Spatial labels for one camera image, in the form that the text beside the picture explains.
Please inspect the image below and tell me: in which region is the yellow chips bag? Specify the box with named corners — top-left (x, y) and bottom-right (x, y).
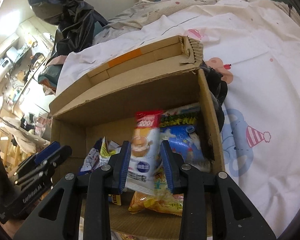
top-left (128, 167), bottom-right (184, 216)

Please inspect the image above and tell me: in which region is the white red milk snack bag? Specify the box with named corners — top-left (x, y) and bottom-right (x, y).
top-left (126, 110), bottom-right (163, 195)

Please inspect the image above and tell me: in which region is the dark cloth beside box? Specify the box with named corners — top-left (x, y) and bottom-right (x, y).
top-left (200, 61), bottom-right (228, 131)

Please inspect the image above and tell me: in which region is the floral crumpled blanket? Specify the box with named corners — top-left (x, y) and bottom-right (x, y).
top-left (93, 0), bottom-right (225, 46)

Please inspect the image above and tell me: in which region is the black plastic garbage bag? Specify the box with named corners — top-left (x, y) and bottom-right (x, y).
top-left (28, 0), bottom-right (108, 58)

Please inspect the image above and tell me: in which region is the white patterned bed sheet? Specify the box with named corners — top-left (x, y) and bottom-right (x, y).
top-left (57, 0), bottom-right (300, 236)

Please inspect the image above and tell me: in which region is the brown cardboard box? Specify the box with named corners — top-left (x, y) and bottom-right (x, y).
top-left (50, 36), bottom-right (224, 239)

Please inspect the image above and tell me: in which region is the blue yellow cartoon snack bag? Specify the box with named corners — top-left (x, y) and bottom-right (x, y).
top-left (108, 194), bottom-right (121, 206)

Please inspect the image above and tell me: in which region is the blue green popcorn snack bag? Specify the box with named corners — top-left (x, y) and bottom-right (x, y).
top-left (160, 103), bottom-right (211, 172)

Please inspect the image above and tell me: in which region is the white silver crumpled snack bag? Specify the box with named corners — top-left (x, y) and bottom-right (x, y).
top-left (78, 137), bottom-right (121, 176)

